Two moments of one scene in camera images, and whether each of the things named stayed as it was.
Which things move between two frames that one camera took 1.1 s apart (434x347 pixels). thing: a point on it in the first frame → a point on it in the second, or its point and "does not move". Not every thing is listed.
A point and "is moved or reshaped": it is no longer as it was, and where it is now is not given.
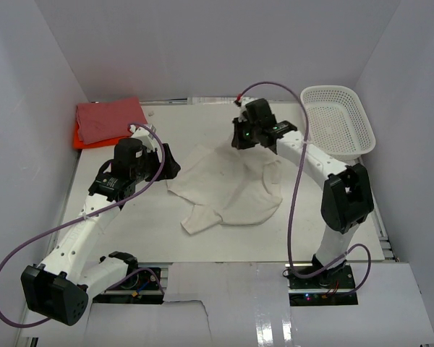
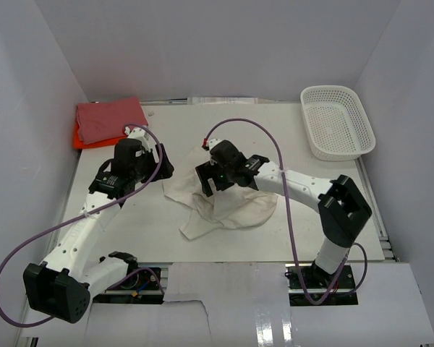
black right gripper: x=236 y=142 → x=207 y=172
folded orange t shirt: x=77 y=144 does not move
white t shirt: x=238 y=186 is moved or reshaped
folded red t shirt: x=99 y=121 does not move
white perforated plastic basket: x=338 y=122 does not move
